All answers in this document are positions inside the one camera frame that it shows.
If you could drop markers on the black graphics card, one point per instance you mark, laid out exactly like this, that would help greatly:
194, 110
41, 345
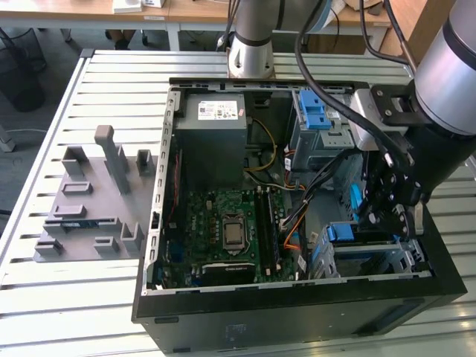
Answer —
227, 274

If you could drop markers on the black RAM slot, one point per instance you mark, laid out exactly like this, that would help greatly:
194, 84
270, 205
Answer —
260, 230

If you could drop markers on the grey stand foot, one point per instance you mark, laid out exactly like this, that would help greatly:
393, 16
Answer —
7, 143

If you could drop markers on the blue drive latch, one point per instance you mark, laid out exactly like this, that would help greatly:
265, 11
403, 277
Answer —
310, 111

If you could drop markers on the CPU socket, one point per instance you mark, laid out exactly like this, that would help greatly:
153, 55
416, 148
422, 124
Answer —
235, 216

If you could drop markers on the brown cardboard piece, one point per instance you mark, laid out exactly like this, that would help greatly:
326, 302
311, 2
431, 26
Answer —
353, 5

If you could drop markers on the green motherboard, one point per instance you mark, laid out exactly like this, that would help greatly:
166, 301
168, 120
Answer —
208, 208

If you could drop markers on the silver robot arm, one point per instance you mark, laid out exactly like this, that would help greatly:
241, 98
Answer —
249, 56

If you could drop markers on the silver CPU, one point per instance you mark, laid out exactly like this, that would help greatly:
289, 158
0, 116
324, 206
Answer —
234, 235

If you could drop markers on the grey power supply unit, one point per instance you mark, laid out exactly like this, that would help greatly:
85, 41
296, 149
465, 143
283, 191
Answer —
208, 156

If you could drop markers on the silver optical drive cage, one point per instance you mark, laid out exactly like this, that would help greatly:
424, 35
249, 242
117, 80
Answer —
327, 143

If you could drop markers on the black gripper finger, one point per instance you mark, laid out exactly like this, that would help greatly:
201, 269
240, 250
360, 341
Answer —
377, 186
403, 197

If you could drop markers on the RAM stick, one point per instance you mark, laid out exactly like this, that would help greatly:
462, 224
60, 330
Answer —
80, 224
274, 230

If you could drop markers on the wooden desk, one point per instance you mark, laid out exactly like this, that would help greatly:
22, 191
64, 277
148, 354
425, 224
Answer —
167, 11

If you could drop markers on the white box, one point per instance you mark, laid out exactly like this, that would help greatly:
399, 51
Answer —
128, 5

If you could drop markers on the wooden cabinet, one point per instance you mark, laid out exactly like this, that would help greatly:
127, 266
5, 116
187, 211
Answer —
420, 22

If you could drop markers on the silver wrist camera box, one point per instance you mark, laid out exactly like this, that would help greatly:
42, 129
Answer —
366, 122

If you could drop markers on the grey parts rack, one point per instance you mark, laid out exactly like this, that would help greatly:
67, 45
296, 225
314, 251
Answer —
96, 208

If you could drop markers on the black case fan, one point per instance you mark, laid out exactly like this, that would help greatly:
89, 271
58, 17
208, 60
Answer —
170, 193

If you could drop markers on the black PC case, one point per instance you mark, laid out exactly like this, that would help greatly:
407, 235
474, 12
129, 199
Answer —
260, 323

